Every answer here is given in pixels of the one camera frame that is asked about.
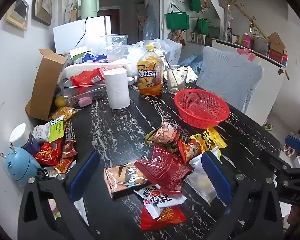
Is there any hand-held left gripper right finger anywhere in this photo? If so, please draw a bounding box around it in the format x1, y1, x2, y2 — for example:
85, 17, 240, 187
201, 151, 284, 240

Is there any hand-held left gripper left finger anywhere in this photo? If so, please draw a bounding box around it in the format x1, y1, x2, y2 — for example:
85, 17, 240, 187
17, 150, 101, 240

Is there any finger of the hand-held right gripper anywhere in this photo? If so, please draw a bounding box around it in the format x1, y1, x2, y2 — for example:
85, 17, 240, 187
284, 134, 300, 154
262, 151, 300, 179

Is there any clear white snack packet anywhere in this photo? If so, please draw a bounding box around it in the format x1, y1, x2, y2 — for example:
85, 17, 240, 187
184, 147, 222, 204

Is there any yellow black snack packet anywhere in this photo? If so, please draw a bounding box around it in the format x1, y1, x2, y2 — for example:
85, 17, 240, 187
190, 127, 227, 153

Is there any red cartoon snack packet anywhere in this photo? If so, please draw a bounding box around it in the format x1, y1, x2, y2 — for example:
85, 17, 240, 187
177, 140, 202, 164

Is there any dark red snack packet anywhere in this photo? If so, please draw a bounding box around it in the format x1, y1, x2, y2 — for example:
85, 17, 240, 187
134, 145, 193, 194

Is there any white red snack packet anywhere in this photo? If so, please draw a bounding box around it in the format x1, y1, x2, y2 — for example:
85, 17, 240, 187
134, 184, 187, 218

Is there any red gold snack packet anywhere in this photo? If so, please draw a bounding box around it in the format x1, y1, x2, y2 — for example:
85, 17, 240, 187
140, 205, 187, 231

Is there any brown green snack packet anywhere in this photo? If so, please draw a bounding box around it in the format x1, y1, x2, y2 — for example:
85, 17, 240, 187
144, 120, 190, 153

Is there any red plastic mesh basket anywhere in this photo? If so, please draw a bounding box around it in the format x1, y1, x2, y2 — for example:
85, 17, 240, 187
174, 89, 230, 128

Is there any orange seaweed snack packet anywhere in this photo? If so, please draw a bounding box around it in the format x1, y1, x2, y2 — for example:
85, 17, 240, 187
104, 161, 148, 199

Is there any pile of assorted snack packets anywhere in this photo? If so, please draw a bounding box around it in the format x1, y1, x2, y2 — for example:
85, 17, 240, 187
32, 106, 79, 174

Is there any small blue device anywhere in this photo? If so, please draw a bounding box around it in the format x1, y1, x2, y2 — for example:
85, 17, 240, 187
5, 146, 42, 187

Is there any white cabinet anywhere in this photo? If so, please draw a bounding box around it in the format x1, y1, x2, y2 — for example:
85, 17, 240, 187
212, 38, 286, 127

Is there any pink block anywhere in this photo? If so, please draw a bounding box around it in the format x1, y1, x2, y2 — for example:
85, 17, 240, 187
77, 97, 93, 107

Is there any white blue jar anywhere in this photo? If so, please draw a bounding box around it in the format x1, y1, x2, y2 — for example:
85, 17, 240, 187
9, 124, 42, 155

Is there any yellow lemon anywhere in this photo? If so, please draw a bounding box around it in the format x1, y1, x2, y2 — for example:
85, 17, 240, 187
55, 95, 68, 108

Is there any clear plastic container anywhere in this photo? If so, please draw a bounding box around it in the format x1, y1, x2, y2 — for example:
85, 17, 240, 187
61, 67, 108, 105

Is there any red gift box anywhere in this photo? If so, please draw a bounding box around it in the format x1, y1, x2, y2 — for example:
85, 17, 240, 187
268, 49, 288, 64

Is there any white toilet paper roll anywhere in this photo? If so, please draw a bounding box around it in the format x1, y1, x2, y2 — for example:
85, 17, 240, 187
104, 68, 130, 109

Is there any brown cardboard box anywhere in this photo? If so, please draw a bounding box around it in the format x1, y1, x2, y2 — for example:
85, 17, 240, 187
25, 49, 68, 122

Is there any red packet in container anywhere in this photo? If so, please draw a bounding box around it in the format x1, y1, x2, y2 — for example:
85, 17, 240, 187
70, 68, 105, 87

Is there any open cardboard box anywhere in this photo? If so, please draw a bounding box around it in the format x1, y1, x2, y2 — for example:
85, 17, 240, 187
267, 32, 286, 55

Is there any clear glass cup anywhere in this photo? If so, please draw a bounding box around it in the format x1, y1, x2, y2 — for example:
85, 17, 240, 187
167, 65, 188, 95

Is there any grey tin box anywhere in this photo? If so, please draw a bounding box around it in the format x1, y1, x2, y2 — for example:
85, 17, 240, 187
252, 35, 269, 55

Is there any white plastic tray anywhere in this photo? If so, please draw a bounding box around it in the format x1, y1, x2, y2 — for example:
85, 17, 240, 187
57, 59, 132, 85

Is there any pink gift box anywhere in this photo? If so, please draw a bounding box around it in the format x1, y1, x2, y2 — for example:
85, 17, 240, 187
242, 33, 253, 49

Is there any metal spoon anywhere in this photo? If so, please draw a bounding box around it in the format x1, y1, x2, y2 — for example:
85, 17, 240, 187
165, 60, 180, 90

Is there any blue tissue pack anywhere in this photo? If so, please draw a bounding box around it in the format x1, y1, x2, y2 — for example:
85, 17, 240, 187
82, 52, 109, 64

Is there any iced tea bottle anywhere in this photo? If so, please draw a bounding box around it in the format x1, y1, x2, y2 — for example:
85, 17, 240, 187
136, 44, 165, 96

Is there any blue plastic bag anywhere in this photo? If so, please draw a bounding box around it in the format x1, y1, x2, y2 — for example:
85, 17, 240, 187
179, 54, 203, 77

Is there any white green carton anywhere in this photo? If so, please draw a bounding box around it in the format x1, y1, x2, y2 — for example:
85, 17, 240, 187
69, 46, 89, 63

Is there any white plastic bag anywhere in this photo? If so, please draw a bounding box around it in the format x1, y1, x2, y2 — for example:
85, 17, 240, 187
126, 39, 169, 73

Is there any white fridge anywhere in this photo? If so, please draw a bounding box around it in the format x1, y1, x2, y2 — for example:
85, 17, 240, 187
53, 15, 112, 54

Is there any bamboo stick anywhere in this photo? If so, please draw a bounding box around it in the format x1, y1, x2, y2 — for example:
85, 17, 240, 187
220, 0, 290, 80

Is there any patterned cloth bag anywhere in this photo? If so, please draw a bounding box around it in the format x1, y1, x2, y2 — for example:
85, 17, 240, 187
169, 29, 187, 43

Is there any green tote bag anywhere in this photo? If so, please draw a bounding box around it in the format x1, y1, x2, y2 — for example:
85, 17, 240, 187
165, 4, 190, 31
184, 0, 203, 13
194, 17, 210, 37

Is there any brown door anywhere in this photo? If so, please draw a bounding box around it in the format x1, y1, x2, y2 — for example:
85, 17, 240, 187
110, 9, 120, 35

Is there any clear hanging plastic sheet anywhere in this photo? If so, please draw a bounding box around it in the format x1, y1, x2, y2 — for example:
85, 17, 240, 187
142, 12, 160, 40

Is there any pale green electric kettle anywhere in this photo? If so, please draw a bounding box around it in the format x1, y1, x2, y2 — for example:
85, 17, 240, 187
80, 0, 100, 18

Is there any framed picture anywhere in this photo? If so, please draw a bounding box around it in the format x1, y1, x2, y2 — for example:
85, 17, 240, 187
32, 0, 54, 27

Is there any black power cable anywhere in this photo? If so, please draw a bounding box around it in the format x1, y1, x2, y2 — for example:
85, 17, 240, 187
75, 17, 87, 48

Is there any wooden framed wall panel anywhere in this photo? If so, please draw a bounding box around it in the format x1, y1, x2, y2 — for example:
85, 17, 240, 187
6, 0, 30, 31

